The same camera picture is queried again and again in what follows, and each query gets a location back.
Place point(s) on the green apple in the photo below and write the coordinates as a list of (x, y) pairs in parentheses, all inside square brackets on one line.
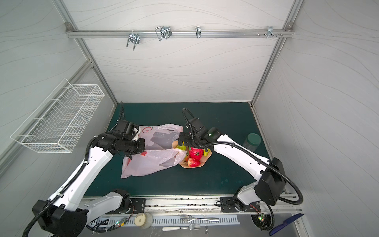
[(181, 147)]

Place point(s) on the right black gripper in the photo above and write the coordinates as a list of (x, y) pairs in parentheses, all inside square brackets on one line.
[(183, 140)]

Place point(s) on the red peach front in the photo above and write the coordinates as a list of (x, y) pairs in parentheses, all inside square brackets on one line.
[(193, 162)]

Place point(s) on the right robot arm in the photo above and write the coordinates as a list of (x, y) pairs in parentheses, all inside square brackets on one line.
[(271, 183)]

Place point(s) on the pink strawberry plastic bag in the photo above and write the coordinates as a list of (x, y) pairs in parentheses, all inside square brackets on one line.
[(159, 153)]

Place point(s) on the red dragon fruit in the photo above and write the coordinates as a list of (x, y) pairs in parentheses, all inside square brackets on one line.
[(196, 153)]

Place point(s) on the metal bolt clamp right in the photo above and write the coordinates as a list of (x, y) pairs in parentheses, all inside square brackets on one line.
[(270, 33)]

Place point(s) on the metal hook clamp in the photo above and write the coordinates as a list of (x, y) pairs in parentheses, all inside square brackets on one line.
[(133, 39), (163, 32)]

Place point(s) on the metal hook clamp middle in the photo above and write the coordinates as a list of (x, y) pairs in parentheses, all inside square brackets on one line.
[(163, 32)]

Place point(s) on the silver fork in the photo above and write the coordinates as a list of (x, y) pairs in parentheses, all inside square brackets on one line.
[(191, 219)]

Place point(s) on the black round fan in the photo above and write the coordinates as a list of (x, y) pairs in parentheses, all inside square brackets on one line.
[(262, 221)]

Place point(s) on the green table mat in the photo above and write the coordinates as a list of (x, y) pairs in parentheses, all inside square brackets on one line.
[(219, 175)]

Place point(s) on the aluminium cross rail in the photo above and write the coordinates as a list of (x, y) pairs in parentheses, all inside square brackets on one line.
[(179, 34)]

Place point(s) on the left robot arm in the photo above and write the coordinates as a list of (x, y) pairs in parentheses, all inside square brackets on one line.
[(62, 215)]

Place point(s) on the green lidded glass jar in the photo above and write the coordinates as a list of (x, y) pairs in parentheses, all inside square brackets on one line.
[(252, 142)]

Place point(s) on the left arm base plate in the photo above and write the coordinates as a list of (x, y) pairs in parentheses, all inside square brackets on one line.
[(139, 205)]

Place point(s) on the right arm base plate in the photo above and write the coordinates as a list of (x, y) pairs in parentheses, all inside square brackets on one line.
[(227, 205)]

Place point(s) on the metal ring clamp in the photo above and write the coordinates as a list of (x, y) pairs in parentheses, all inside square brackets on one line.
[(198, 32)]

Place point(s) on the peach scalloped fruit plate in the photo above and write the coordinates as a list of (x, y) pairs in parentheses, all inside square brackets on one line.
[(183, 163)]

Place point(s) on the white handled fork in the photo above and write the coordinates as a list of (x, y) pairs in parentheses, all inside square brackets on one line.
[(191, 227)]

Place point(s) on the white wire basket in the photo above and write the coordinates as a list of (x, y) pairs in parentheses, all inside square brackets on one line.
[(57, 124)]

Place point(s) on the blue plastic tool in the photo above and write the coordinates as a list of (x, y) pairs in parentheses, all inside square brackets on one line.
[(285, 223)]

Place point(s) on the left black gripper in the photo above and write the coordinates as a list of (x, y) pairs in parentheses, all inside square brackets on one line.
[(141, 148)]

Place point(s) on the green pear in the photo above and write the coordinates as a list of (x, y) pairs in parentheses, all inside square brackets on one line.
[(206, 152)]

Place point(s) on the metal hook clamp left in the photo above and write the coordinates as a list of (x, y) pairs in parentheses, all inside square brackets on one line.
[(133, 39)]

